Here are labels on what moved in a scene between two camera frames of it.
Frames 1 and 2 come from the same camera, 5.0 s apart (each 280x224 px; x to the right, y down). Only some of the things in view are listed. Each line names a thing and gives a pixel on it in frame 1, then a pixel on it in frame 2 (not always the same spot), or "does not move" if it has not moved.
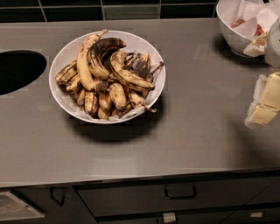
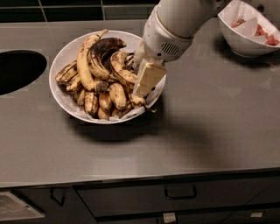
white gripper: x=274 y=46 → x=162 y=40
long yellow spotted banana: x=81 y=62 does not move
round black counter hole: x=18 y=68 does not move
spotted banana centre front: x=117 y=95 does not move
